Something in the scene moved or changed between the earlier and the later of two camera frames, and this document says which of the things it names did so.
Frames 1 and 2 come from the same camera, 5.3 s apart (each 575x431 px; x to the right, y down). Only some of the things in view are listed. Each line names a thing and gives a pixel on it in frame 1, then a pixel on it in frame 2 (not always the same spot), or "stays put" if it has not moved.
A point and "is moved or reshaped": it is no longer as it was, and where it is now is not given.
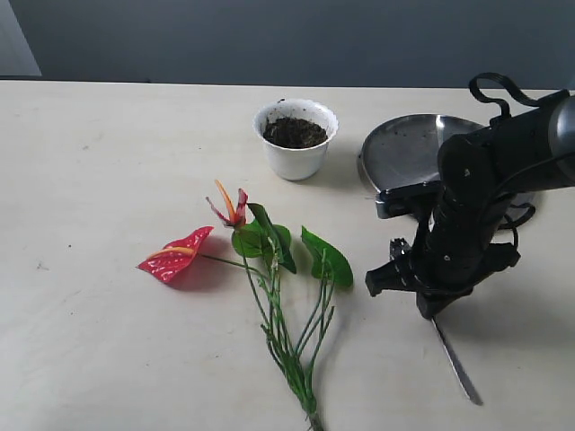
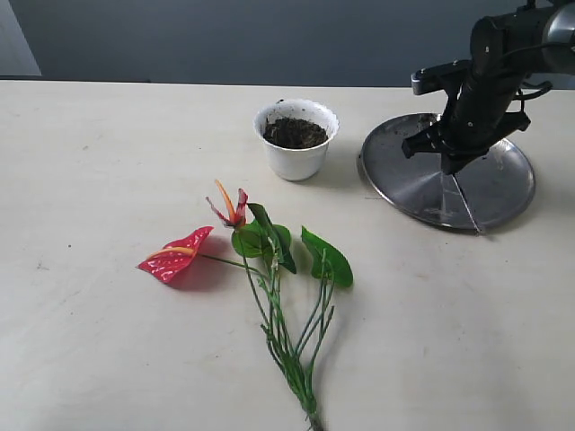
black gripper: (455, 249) to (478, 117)
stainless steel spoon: (460, 365) is moved or reshaped
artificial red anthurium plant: (262, 248) stays put
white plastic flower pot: (296, 134) stays put
